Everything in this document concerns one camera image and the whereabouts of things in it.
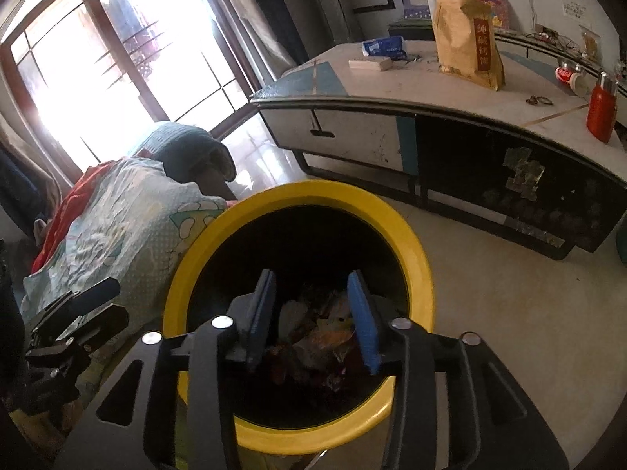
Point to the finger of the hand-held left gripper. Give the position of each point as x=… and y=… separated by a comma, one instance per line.
x=98, y=290
x=105, y=323

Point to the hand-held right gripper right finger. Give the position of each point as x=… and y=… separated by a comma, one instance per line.
x=365, y=323

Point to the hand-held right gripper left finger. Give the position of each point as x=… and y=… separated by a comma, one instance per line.
x=259, y=323

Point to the red snack wrapper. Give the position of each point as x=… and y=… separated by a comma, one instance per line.
x=277, y=357

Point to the yellow rimmed trash bin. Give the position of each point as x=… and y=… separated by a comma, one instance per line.
x=313, y=193

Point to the cartoon print blanket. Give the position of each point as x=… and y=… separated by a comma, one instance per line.
x=122, y=225

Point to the red patterned blanket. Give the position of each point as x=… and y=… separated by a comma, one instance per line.
x=73, y=200

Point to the grey brown curtain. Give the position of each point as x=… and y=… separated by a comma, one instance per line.
x=264, y=10
x=24, y=156

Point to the blue quilted sofa cover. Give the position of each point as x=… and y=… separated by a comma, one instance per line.
x=181, y=139

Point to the marble top coffee table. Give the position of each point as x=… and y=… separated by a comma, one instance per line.
x=372, y=127

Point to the glass balcony door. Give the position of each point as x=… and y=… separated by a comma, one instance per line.
x=63, y=58

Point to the white flat box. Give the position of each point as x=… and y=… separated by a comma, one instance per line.
x=370, y=63

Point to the teal plastic object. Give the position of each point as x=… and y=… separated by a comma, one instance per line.
x=621, y=245

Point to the blue tissue pack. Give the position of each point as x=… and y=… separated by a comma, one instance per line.
x=384, y=48

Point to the hanging dark garment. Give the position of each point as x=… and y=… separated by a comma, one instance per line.
x=130, y=14

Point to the yellow paper bag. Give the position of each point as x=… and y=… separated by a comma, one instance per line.
x=460, y=39

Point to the black television cabinet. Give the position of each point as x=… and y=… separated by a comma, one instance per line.
x=411, y=27

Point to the purple tissue box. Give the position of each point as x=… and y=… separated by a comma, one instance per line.
x=416, y=12

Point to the red bottle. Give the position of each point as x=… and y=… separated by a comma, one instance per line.
x=601, y=112

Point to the red can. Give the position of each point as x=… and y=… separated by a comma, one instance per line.
x=568, y=76

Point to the standing air conditioner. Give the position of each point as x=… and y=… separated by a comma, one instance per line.
x=338, y=0

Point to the red gift box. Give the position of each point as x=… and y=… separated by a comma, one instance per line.
x=499, y=10

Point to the small yellow packet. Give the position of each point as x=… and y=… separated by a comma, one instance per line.
x=590, y=41

